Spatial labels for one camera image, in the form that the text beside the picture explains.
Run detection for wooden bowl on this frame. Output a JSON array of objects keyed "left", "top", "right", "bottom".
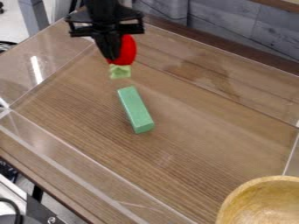
[{"left": 215, "top": 176, "right": 299, "bottom": 224}]

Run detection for black cable loop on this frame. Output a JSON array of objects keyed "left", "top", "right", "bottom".
[{"left": 0, "top": 197, "right": 24, "bottom": 224}]

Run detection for black metal bracket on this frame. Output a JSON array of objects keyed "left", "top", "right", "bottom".
[{"left": 23, "top": 196, "right": 65, "bottom": 224}]

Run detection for red plush strawberry fruit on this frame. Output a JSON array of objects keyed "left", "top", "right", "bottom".
[{"left": 107, "top": 34, "right": 136, "bottom": 79}]

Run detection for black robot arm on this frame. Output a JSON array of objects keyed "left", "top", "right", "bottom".
[{"left": 64, "top": 0, "right": 146, "bottom": 60}]

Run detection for clear acrylic tray enclosure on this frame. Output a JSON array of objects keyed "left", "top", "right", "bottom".
[{"left": 0, "top": 22, "right": 299, "bottom": 224}]

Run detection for grey table leg post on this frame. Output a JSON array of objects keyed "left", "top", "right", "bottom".
[{"left": 17, "top": 0, "right": 49, "bottom": 36}]

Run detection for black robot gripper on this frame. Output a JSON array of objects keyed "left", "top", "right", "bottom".
[{"left": 64, "top": 5, "right": 146, "bottom": 61}]

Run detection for green rectangular block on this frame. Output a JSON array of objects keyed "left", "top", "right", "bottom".
[{"left": 117, "top": 86, "right": 155, "bottom": 134}]

